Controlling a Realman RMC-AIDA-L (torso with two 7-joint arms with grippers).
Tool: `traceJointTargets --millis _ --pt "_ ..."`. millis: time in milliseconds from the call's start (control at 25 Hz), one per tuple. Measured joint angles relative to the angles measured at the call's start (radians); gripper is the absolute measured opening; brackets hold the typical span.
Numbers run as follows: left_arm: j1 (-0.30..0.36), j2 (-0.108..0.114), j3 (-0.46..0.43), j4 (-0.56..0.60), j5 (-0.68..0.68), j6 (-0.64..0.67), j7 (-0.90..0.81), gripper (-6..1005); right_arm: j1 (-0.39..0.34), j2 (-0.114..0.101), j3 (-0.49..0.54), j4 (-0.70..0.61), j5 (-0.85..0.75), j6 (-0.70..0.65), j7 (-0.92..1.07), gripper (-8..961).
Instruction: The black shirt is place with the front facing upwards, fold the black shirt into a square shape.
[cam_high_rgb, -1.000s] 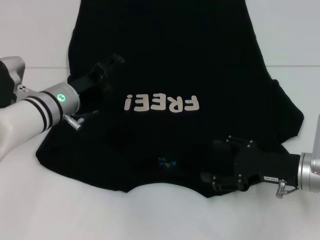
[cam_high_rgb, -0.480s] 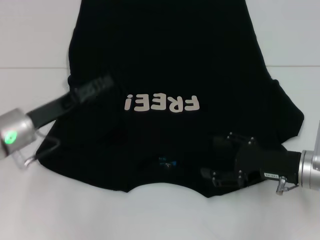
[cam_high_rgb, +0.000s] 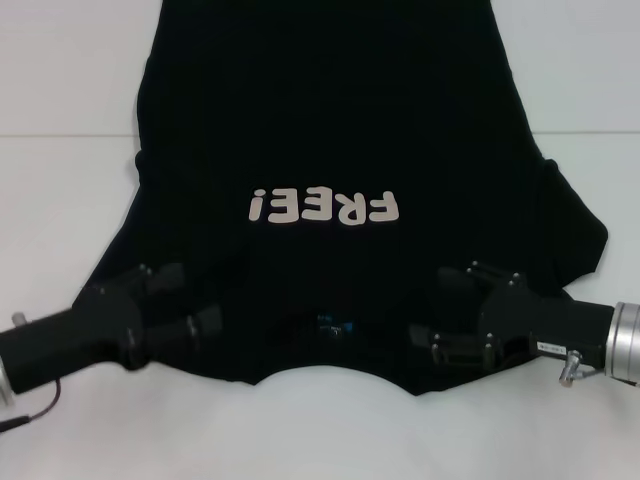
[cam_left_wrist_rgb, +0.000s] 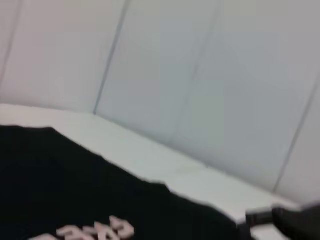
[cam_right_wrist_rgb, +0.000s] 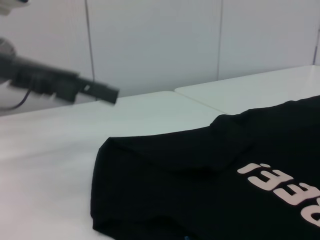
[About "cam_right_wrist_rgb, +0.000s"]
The black shirt with FREE print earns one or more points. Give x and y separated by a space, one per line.
187 180

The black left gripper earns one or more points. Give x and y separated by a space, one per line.
45 77

